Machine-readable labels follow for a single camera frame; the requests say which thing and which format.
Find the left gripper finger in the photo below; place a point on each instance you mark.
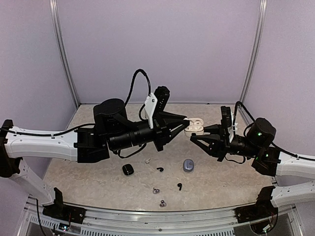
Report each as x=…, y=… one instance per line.
x=170, y=117
x=174, y=130

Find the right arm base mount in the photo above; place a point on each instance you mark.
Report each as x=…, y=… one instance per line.
x=262, y=208

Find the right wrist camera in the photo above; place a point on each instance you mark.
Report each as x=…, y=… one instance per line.
x=228, y=123

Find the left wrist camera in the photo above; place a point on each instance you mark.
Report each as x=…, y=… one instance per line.
x=155, y=102

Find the left aluminium frame post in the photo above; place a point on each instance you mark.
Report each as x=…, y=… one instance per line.
x=62, y=51

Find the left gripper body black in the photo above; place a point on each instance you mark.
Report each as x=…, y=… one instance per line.
x=161, y=131

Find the aluminium frame post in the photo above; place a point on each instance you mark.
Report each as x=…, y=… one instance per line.
x=62, y=51
x=255, y=49

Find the front aluminium rail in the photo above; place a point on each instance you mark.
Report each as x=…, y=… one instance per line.
x=113, y=222

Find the white earbud charging case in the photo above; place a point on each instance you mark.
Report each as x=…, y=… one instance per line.
x=196, y=126

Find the blue-grey earbud case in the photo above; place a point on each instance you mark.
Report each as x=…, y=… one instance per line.
x=188, y=165

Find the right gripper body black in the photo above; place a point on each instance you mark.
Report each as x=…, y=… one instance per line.
x=225, y=143

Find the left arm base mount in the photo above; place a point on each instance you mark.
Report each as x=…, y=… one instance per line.
x=59, y=210

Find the black earbud charging case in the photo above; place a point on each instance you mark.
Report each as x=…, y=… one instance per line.
x=128, y=169

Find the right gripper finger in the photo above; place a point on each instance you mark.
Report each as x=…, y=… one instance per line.
x=204, y=142
x=214, y=129

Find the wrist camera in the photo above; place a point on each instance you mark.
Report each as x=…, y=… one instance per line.
x=155, y=102
x=228, y=123

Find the right aluminium frame post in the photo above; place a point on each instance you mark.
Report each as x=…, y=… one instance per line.
x=255, y=49

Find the purple earbud lower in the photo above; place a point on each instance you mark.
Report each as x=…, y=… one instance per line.
x=162, y=203

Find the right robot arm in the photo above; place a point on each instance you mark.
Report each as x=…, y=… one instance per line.
x=268, y=159

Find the purple earbud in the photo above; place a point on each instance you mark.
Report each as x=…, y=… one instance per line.
x=155, y=190
x=162, y=203

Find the purple earbud upper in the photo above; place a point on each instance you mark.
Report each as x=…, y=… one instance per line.
x=155, y=190

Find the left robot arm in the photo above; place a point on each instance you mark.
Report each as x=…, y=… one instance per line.
x=110, y=132

